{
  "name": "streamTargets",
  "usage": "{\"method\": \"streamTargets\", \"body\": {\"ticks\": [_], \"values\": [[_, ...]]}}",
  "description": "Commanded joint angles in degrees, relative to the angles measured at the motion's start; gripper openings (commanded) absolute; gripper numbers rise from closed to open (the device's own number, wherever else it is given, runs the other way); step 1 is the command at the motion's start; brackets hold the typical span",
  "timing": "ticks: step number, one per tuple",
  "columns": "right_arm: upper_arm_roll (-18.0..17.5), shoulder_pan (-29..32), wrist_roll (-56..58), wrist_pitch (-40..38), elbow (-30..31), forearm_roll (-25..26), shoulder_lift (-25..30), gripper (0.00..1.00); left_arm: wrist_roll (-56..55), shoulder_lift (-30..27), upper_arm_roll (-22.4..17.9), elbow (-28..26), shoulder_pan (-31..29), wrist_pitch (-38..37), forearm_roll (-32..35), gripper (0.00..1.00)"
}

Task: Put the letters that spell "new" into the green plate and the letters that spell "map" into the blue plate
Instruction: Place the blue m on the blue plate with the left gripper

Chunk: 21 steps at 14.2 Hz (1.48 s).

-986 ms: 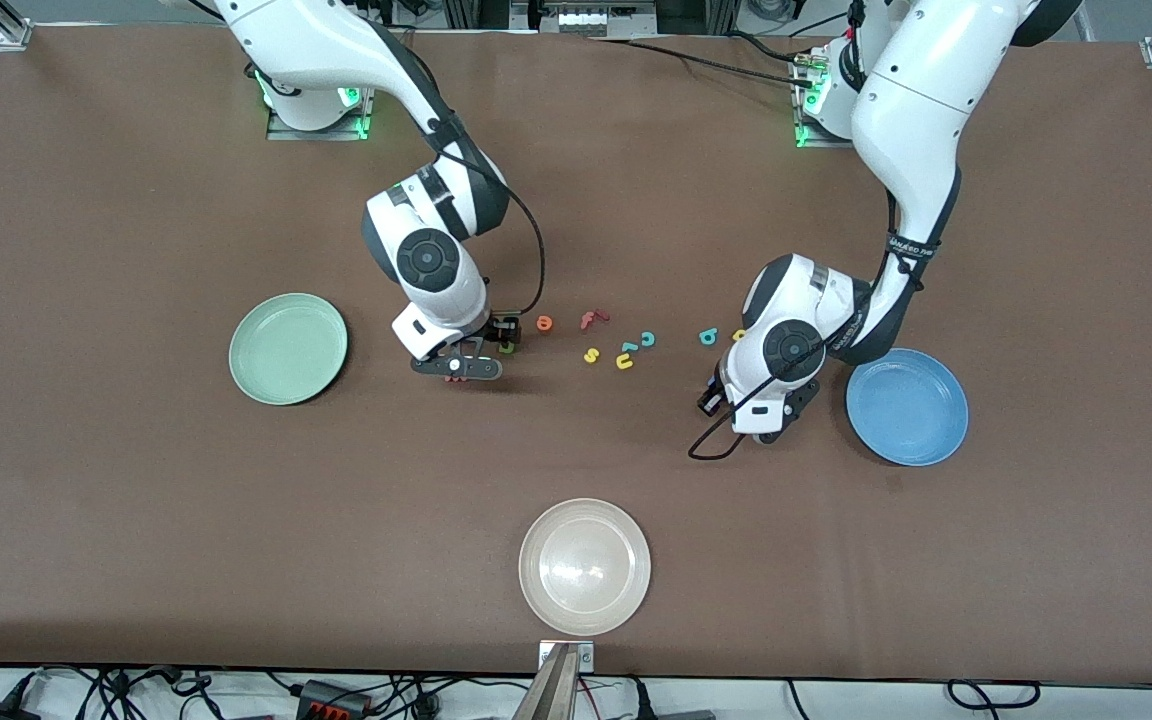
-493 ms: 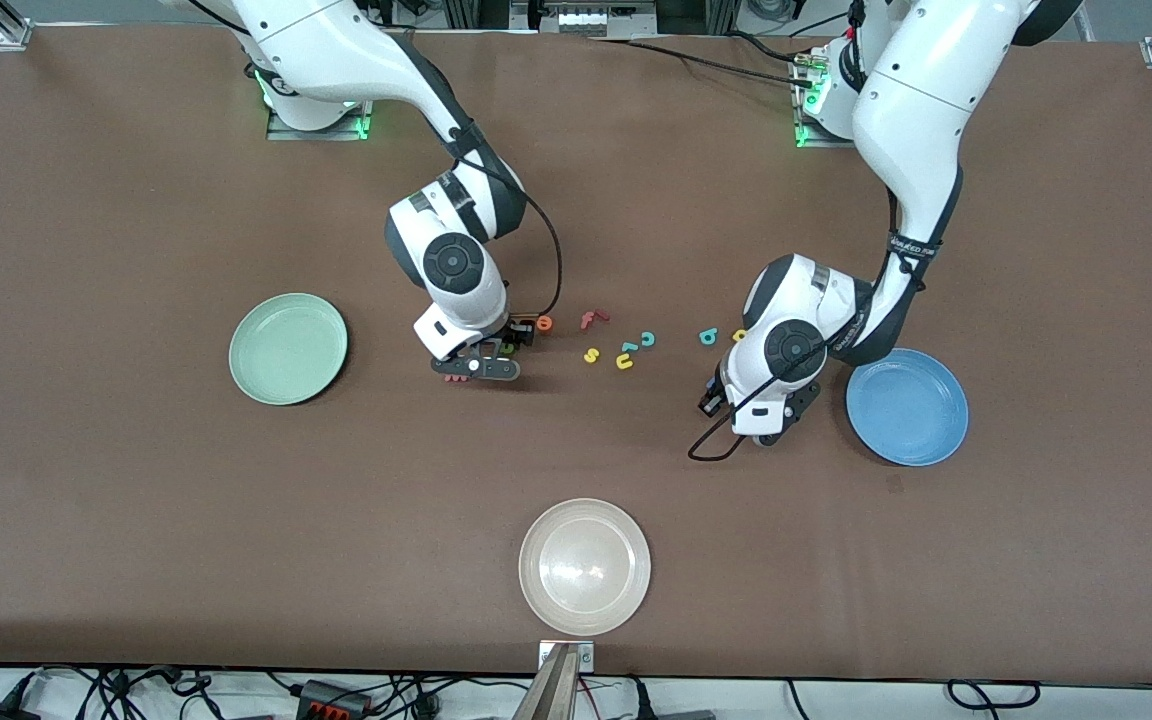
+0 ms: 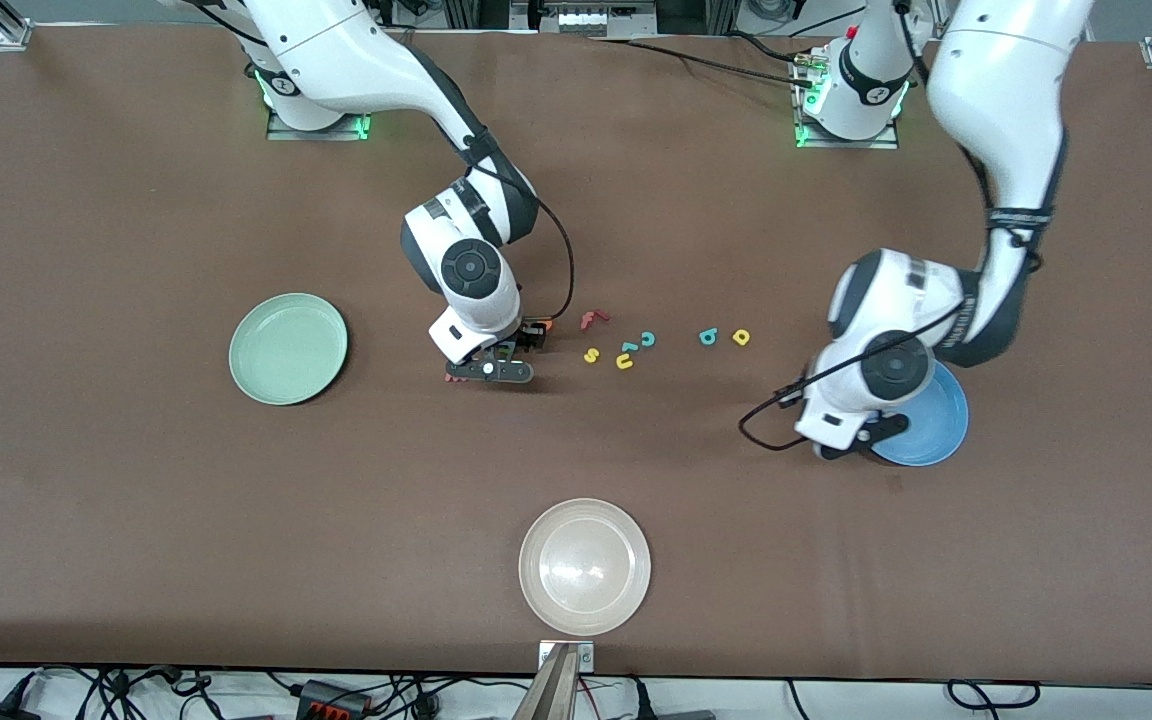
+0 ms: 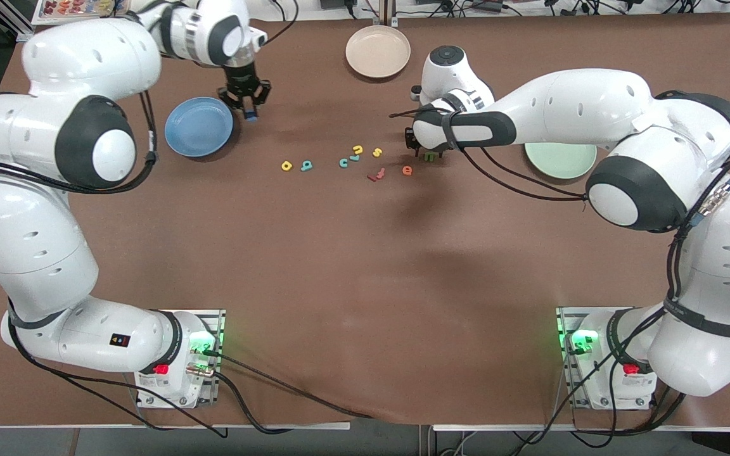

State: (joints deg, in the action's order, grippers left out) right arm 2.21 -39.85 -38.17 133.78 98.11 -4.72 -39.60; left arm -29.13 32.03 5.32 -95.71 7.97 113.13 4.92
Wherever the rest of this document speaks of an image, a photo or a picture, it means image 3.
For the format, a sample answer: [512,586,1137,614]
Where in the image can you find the green plate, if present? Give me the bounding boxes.
[228,292,349,407]

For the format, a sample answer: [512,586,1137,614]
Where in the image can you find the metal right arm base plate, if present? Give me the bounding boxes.
[266,108,372,141]

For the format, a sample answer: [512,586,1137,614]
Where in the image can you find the black looped floor cable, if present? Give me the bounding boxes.
[946,680,1042,711]

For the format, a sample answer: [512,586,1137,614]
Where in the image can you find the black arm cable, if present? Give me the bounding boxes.
[466,140,577,326]
[738,300,972,453]

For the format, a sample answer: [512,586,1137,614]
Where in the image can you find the beige plate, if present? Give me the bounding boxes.
[518,498,653,637]

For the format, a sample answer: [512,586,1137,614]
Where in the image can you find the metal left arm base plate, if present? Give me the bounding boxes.
[794,45,902,151]

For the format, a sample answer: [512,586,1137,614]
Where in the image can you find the blue plate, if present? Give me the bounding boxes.
[871,360,970,468]

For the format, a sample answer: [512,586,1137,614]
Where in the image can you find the grey camera pole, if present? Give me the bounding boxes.
[511,643,580,720]

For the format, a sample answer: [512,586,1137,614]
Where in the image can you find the black cable on table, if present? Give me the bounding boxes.
[591,36,822,89]

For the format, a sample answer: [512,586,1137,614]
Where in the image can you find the grey control box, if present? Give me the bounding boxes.
[533,0,659,39]

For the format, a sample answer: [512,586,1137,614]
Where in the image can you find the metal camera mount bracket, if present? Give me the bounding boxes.
[538,640,595,673]

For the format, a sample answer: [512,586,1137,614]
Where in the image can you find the black orange power strip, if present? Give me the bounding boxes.
[294,680,374,720]

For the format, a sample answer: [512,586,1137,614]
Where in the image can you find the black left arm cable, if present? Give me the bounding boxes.
[738,300,972,453]

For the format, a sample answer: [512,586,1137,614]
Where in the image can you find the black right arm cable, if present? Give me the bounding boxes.
[466,140,577,326]

